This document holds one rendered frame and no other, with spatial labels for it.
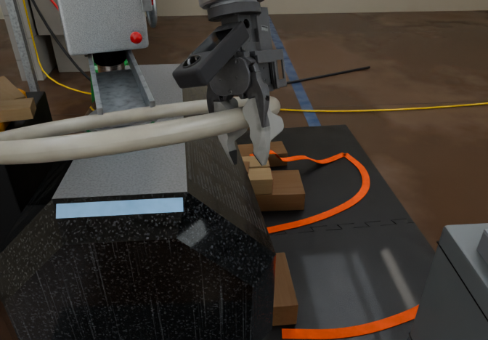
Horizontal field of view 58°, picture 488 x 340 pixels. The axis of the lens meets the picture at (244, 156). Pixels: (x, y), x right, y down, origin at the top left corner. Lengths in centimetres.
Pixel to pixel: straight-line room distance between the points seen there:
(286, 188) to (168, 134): 196
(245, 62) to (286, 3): 598
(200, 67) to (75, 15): 79
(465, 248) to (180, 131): 80
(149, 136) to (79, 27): 79
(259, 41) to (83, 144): 27
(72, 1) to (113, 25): 12
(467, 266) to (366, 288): 105
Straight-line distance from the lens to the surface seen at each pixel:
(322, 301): 205
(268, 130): 57
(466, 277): 114
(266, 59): 60
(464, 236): 119
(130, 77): 126
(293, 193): 242
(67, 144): 54
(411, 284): 222
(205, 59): 53
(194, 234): 120
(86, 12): 127
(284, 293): 190
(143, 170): 129
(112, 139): 53
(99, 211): 122
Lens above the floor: 157
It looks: 32 degrees down
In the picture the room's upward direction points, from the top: straight up
